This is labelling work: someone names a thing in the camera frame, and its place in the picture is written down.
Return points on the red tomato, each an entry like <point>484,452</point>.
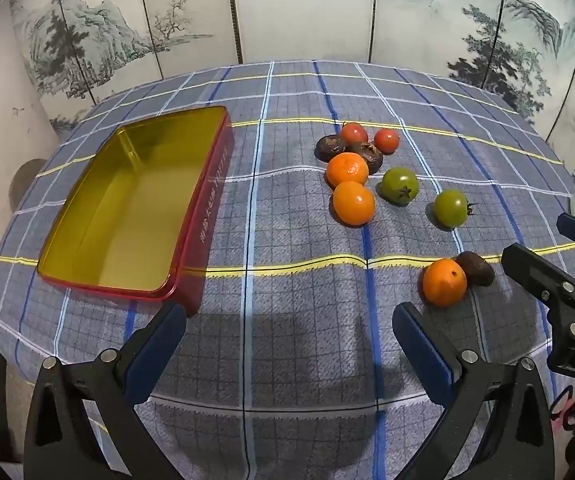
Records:
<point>354,133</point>
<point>386,140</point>

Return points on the dark wrinkled passion fruit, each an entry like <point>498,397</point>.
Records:
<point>330,147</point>
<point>371,157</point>
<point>480,270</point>

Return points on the red and gold tin box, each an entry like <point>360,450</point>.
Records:
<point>132,210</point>

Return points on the orange mandarin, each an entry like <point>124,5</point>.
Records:
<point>353,203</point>
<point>444,282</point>
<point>347,169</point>

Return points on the black table leg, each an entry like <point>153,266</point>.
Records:
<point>0,400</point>

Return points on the green tomato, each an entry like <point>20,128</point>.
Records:
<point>400,185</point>
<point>451,208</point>

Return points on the blue plaid tablecloth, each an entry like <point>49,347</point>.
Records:
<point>277,260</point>

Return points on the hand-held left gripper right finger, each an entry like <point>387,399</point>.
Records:
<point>420,345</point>

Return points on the round grey disc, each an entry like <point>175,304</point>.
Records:
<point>22,185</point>

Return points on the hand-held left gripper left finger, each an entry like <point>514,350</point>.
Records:
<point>157,350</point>

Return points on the painted folding screen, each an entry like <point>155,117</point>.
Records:
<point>307,10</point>

